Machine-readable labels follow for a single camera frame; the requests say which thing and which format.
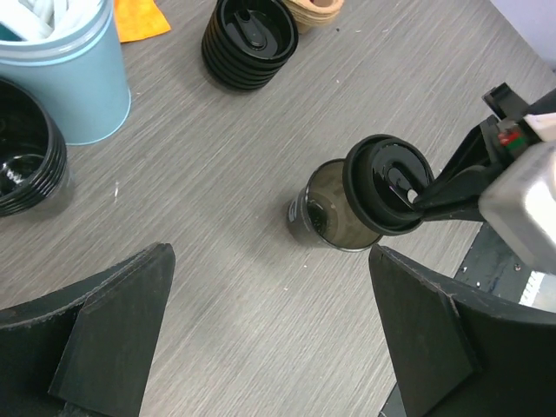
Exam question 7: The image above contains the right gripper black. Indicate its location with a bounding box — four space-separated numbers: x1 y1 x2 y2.
413 83 555 222

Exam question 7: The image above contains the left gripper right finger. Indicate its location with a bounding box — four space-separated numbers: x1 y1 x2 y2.
369 246 555 416

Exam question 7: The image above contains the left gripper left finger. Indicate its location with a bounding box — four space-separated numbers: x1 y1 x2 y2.
1 243 175 416

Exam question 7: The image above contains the black cup lid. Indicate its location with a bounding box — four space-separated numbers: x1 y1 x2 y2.
342 134 434 236

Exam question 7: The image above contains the black cup stack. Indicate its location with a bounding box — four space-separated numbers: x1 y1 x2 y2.
1 78 75 218

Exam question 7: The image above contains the blue cup straw holder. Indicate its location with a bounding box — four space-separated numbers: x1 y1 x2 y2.
1 1 132 145

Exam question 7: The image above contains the orange Mickey Mouse pillow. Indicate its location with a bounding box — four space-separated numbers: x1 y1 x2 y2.
114 0 171 43

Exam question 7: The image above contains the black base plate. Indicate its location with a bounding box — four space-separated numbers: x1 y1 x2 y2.
454 223 532 302

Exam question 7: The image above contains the aluminium rail frame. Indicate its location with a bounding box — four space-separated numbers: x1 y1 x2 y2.
519 271 556 313

